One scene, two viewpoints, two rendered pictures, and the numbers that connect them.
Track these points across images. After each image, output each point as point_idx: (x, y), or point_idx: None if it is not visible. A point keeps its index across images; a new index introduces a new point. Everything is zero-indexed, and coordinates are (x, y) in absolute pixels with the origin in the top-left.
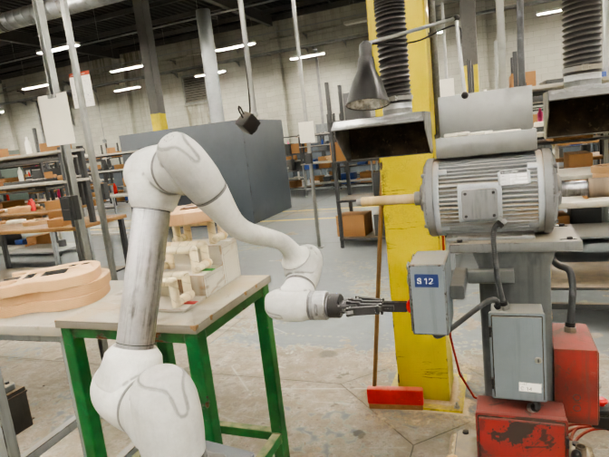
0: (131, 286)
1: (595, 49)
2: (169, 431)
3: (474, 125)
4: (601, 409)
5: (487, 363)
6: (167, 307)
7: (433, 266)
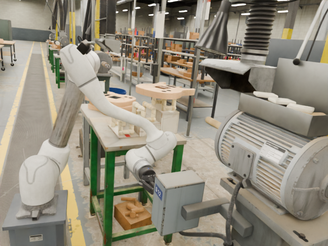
0: (57, 115)
1: None
2: (23, 186)
3: (297, 92)
4: None
5: None
6: (116, 133)
7: (162, 185)
